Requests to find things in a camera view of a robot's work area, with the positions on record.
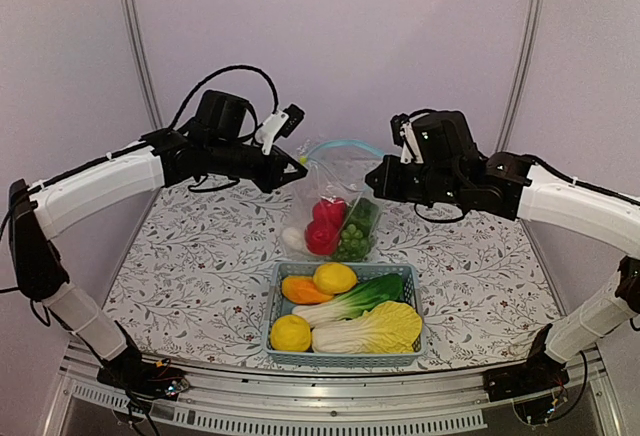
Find red bell pepper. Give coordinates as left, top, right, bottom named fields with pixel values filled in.
left=312, top=198, right=348, bottom=227

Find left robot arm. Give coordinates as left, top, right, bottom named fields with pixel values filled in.
left=6, top=90, right=306, bottom=390

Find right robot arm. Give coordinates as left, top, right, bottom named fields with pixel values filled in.
left=365, top=109, right=639, bottom=392

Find napa cabbage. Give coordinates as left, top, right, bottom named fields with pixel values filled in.
left=312, top=301, right=423, bottom=354

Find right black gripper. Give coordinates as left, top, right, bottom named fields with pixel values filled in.
left=367, top=153, right=463, bottom=205

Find aluminium frame post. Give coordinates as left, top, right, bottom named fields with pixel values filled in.
left=494, top=0, right=544, bottom=152
left=120, top=0, right=163, bottom=130

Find white radish with leaves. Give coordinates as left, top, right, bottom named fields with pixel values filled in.
left=281, top=227, right=306, bottom=252

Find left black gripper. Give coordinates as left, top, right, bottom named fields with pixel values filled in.
left=208, top=137, right=308, bottom=193

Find green grapes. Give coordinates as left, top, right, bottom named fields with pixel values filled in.
left=332, top=223, right=372, bottom=262

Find yellow lemon back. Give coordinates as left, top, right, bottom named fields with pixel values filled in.
left=313, top=262, right=358, bottom=295

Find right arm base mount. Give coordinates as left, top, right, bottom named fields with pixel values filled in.
left=483, top=352, right=569, bottom=425

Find front aluminium rail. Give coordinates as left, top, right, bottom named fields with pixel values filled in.
left=44, top=343, right=624, bottom=435

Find blue zipper clear bag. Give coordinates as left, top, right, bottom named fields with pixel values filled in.
left=280, top=139, right=384, bottom=262

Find green bell pepper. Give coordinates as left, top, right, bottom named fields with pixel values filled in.
left=346, top=197, right=380, bottom=235

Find pink zipper clear bag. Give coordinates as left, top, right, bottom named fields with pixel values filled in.
left=294, top=138, right=319, bottom=164

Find yellow lemon front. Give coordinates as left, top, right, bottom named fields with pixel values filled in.
left=269, top=314, right=312, bottom=352

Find green bok choy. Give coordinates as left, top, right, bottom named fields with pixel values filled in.
left=291, top=273, right=404, bottom=328

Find right aluminium frame post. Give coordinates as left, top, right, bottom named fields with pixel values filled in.
left=494, top=0, right=544, bottom=152

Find orange mango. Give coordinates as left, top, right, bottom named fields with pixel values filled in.
left=281, top=276, right=334, bottom=305

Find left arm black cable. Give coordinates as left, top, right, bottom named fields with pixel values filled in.
left=169, top=65, right=280, bottom=130

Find left aluminium frame post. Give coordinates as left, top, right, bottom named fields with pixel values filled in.
left=120, top=0, right=163, bottom=130

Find light blue plastic basket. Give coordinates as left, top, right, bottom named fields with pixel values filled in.
left=262, top=262, right=427, bottom=369

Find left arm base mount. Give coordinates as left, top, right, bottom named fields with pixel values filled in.
left=97, top=322, right=190, bottom=400

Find yellow lemon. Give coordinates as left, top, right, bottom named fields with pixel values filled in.
left=313, top=262, right=358, bottom=295
left=269, top=314, right=312, bottom=352

